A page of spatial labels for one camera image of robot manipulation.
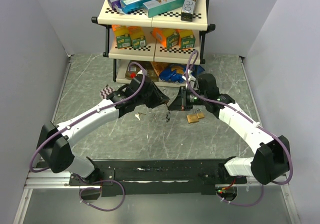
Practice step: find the purple striped sponge pad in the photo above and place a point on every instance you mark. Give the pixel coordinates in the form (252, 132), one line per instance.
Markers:
(107, 90)

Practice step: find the aluminium rail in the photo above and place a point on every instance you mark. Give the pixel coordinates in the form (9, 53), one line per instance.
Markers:
(48, 180)

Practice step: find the orange green box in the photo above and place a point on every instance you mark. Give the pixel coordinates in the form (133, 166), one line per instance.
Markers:
(167, 37)
(138, 39)
(122, 36)
(187, 39)

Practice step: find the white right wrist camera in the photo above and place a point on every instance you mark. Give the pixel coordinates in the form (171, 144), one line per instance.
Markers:
(190, 80)

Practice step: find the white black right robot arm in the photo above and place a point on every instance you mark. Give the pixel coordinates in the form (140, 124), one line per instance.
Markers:
(271, 154)

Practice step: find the medium brass padlock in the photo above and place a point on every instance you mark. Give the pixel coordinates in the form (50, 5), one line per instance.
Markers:
(200, 114)

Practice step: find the orange snack bag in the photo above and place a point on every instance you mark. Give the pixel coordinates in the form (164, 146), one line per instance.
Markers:
(158, 67)

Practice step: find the brown snack bag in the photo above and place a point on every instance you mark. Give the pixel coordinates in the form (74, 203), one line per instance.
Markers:
(146, 65)

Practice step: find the blue toothpaste box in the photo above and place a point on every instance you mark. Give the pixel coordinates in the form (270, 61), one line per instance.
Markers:
(127, 6)

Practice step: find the teal RIO box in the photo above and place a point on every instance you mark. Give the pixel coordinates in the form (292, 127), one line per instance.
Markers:
(155, 7)

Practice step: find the key with panda keychain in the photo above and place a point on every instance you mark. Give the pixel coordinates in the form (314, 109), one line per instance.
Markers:
(168, 115)

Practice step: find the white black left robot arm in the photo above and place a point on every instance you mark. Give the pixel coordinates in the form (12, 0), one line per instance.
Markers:
(55, 141)

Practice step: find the large brass padlock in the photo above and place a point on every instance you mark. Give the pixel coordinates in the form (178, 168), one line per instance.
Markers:
(192, 118)

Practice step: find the silver RIO box right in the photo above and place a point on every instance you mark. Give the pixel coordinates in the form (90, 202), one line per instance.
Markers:
(188, 10)

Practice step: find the blue chips bag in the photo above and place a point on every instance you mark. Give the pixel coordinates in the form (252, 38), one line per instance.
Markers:
(173, 73)

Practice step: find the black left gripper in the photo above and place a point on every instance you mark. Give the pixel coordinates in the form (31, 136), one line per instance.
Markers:
(159, 97)

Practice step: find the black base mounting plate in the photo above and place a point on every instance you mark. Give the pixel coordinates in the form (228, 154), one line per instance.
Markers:
(157, 176)

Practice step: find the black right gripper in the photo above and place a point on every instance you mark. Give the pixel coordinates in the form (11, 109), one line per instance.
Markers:
(180, 102)

